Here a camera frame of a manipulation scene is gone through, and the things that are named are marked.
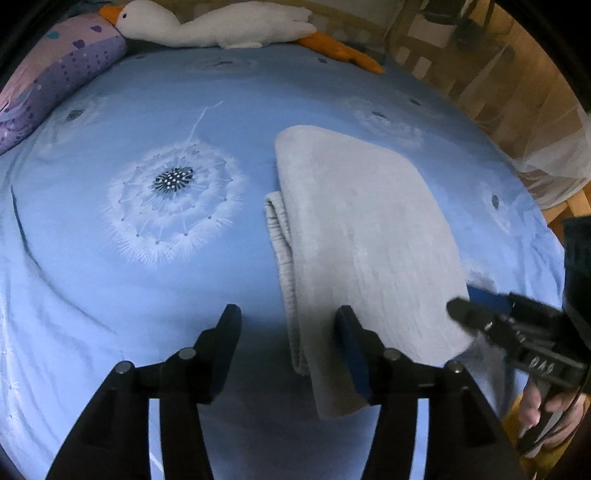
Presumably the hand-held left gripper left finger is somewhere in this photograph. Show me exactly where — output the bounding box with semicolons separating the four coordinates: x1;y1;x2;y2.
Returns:
46;304;243;480

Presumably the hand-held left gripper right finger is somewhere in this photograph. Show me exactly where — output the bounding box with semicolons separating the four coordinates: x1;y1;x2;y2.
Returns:
335;305;527;480

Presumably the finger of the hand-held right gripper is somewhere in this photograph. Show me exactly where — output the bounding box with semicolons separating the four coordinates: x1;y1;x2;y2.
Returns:
446;296;514;357
465;284;514;320

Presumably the grey towel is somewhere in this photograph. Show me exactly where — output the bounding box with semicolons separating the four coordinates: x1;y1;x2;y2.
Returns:
263;124;477;421

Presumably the person's right hand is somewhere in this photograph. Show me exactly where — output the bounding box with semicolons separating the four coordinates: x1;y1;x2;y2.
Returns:
518;382;590;457

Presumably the blue dandelion print blanket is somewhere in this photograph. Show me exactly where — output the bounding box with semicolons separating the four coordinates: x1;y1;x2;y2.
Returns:
0;44;570;480

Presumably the white curtain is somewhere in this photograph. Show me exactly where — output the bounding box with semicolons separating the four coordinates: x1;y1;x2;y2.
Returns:
471;99;591;211

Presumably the white goose plush toy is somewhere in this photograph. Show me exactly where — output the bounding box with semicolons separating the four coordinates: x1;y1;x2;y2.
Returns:
99;0;387;76

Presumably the purple patterned pillow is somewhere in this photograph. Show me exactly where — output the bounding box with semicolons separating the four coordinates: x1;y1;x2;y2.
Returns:
0;13;128;156

